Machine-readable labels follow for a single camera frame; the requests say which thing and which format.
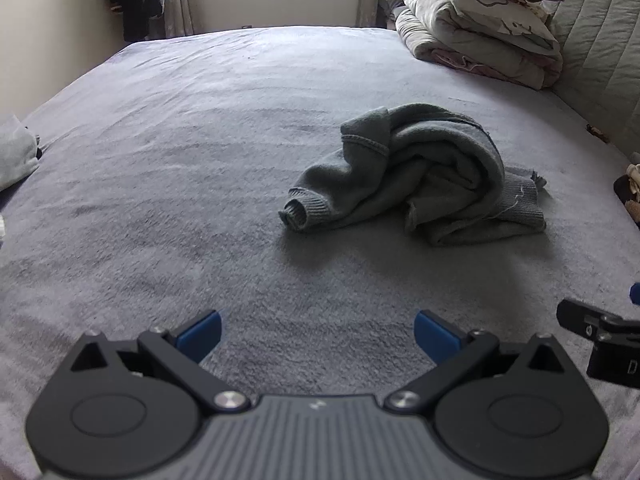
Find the grey quilted headboard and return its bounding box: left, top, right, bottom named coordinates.
left=520, top=0, right=640, bottom=153

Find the grey fleece bed blanket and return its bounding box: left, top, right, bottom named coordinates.
left=0, top=25, right=640, bottom=480

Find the brown and cream plush cloth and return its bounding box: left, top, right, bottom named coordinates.
left=614, top=162, right=640, bottom=223

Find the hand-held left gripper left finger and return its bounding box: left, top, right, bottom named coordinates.
left=70, top=309, right=252, bottom=415

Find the folded white quilt stack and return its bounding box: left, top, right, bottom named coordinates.
left=395, top=0, right=565, bottom=91

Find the grey knit sweater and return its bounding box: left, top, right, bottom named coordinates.
left=278, top=103, right=547, bottom=247

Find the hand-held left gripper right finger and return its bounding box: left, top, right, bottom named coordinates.
left=385, top=309, right=573, bottom=415

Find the light grey folded cloth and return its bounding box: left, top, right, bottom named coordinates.
left=0, top=114, right=42, bottom=192

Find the dark hanging jacket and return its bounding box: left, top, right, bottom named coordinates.
left=100, top=0, right=173, bottom=43

